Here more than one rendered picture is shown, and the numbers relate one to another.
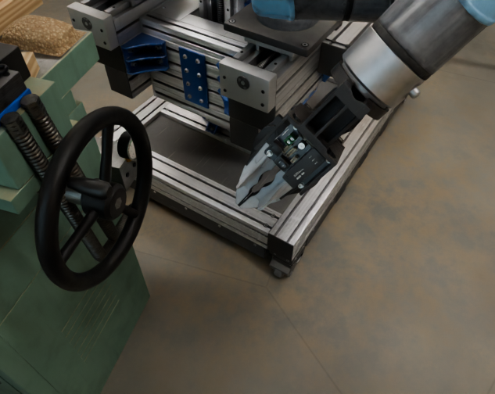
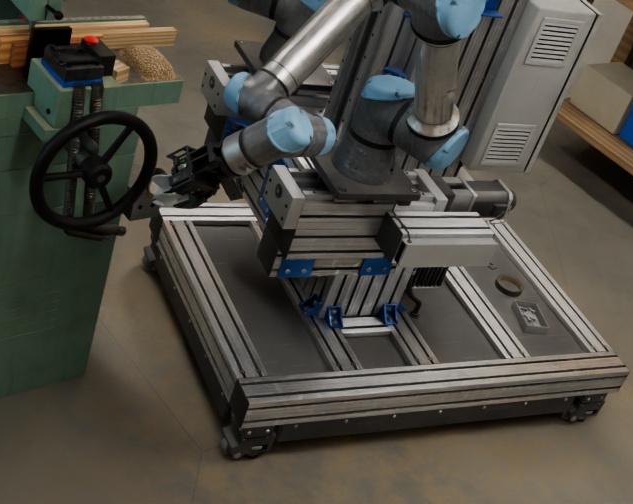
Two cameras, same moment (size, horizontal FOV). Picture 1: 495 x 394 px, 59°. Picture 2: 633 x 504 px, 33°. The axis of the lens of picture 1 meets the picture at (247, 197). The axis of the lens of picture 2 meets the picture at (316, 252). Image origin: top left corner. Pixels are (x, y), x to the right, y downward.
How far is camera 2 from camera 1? 1.60 m
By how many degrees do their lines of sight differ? 23
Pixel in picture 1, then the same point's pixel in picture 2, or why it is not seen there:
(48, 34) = (151, 64)
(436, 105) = (618, 455)
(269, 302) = (191, 464)
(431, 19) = (255, 131)
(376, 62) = (231, 140)
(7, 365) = not seen: outside the picture
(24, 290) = (1, 216)
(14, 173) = (59, 117)
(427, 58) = (249, 149)
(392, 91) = (232, 158)
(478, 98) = not seen: outside the picture
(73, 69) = (150, 95)
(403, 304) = not seen: outside the picture
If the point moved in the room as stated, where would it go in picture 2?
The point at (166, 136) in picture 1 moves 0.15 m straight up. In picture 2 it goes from (233, 246) to (246, 205)
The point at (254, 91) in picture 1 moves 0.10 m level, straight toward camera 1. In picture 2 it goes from (282, 202) to (256, 215)
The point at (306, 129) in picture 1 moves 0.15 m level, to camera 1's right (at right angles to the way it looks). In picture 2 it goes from (189, 156) to (254, 198)
